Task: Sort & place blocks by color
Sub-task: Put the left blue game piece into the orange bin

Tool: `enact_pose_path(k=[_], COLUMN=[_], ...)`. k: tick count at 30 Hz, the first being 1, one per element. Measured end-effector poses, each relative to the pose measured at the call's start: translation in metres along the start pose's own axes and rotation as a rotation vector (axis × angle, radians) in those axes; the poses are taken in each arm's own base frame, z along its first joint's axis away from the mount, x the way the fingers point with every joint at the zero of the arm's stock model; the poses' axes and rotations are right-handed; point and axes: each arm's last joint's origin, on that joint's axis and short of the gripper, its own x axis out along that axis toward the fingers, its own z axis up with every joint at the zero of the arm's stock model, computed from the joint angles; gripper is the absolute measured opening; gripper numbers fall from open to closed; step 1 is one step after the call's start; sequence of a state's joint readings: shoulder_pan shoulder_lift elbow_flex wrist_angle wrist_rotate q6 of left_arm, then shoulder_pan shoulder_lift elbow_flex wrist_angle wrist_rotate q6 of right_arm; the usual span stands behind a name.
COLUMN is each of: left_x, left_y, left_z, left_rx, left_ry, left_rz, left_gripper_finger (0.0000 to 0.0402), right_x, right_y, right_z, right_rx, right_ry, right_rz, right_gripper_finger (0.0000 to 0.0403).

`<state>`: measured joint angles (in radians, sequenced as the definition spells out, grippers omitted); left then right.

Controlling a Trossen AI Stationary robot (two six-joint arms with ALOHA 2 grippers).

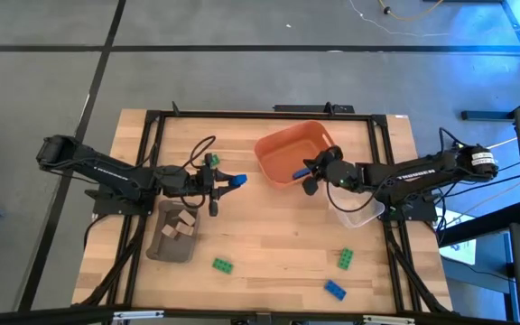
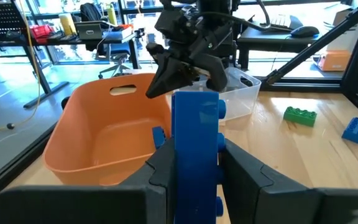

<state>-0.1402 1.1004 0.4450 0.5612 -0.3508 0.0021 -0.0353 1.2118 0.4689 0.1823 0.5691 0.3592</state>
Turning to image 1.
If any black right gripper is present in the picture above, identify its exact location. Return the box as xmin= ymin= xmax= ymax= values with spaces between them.
xmin=302 ymin=144 xmax=361 ymax=196

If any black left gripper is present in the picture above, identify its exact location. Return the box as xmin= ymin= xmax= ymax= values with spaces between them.
xmin=194 ymin=153 xmax=242 ymax=217

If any orange plastic basket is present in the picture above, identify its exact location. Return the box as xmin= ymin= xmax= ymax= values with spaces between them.
xmin=254 ymin=119 xmax=337 ymax=190

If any clear plastic container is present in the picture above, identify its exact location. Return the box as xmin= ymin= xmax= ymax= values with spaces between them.
xmin=327 ymin=189 xmax=386 ymax=229

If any grey plastic bin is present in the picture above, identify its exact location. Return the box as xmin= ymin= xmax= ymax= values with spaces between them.
xmin=145 ymin=200 xmax=200 ymax=265

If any white paper sheet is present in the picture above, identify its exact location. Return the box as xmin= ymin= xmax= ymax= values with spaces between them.
xmin=435 ymin=206 xmax=478 ymax=266

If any black floor bar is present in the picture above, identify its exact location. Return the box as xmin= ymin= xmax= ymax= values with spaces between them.
xmin=461 ymin=85 xmax=520 ymax=122

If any black front crossbar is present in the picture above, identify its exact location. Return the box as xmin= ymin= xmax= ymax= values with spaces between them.
xmin=0 ymin=305 xmax=520 ymax=325

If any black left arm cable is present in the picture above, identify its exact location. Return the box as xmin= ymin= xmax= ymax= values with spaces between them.
xmin=190 ymin=135 xmax=218 ymax=171

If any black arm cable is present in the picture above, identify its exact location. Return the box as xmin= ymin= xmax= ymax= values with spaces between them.
xmin=190 ymin=135 xmax=218 ymax=171
xmin=326 ymin=180 xmax=376 ymax=213

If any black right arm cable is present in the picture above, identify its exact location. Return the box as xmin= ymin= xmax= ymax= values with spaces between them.
xmin=326 ymin=180 xmax=376 ymax=213

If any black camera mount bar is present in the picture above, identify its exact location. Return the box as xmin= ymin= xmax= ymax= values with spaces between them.
xmin=272 ymin=101 xmax=356 ymax=115

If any black aluminium table frame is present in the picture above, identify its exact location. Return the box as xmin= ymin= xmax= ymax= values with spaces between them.
xmin=72 ymin=101 xmax=454 ymax=317

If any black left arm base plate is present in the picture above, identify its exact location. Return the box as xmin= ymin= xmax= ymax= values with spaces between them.
xmin=91 ymin=188 xmax=155 ymax=217

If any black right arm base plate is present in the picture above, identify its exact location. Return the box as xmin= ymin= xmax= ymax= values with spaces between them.
xmin=388 ymin=198 xmax=438 ymax=222

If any silver bracket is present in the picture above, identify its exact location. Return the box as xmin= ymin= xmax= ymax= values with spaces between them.
xmin=112 ymin=309 xmax=165 ymax=321
xmin=362 ymin=314 xmax=417 ymax=325

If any white floor cable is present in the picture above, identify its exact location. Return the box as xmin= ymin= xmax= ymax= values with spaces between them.
xmin=348 ymin=0 xmax=450 ymax=38

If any yellow floor cable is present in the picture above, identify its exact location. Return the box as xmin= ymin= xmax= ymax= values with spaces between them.
xmin=376 ymin=0 xmax=444 ymax=22

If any yellow extension cord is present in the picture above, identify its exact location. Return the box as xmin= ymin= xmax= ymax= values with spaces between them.
xmin=485 ymin=136 xmax=519 ymax=151

